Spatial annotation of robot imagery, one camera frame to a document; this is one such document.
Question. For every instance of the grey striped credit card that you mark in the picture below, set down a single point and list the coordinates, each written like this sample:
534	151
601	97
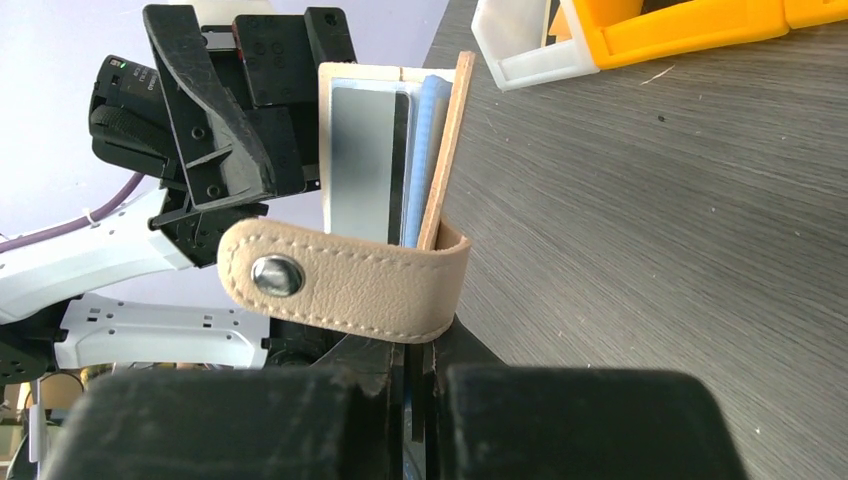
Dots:
369	141

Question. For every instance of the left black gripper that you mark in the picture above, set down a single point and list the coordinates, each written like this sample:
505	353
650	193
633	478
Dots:
222	157

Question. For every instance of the orange plastic bin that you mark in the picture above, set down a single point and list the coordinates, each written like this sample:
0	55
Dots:
622	33
808	13

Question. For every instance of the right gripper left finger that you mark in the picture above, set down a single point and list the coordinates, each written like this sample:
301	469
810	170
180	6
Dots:
335	419

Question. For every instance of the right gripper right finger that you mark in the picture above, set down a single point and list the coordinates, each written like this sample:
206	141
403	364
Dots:
492	420

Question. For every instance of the beige leather card holder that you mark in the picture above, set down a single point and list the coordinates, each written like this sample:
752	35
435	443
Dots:
353	286

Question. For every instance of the middle orange plastic bin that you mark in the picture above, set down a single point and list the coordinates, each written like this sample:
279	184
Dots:
622	33

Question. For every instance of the right orange plastic bin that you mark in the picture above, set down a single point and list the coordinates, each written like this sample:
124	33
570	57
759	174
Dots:
808	13

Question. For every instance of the white plastic bin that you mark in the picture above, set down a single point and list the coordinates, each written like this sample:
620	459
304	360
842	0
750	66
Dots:
528	43

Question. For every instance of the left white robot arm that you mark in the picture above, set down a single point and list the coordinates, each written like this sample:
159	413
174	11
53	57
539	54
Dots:
58	312

